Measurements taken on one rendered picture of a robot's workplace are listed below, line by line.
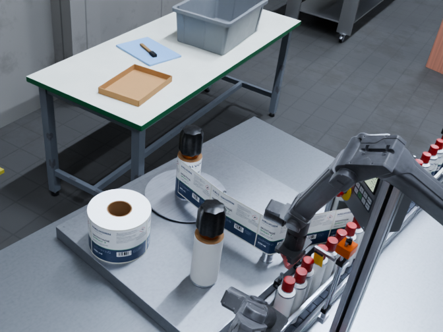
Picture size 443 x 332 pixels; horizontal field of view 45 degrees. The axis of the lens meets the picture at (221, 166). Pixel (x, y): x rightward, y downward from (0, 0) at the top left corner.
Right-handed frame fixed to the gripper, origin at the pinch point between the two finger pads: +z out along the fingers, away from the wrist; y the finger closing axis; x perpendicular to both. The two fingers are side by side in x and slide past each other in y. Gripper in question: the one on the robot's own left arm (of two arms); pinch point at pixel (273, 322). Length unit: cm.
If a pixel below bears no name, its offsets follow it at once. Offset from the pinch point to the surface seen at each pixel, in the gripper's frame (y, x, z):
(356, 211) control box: -7.0, -35.2, -20.9
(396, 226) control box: -16.7, -37.4, -18.6
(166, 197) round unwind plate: 63, -13, 18
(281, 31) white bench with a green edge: 143, -160, 146
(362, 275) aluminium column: -15.0, -23.5, -11.3
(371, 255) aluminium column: -15.3, -28.0, -17.1
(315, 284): -1.7, -16.5, 10.2
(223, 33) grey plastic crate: 143, -116, 94
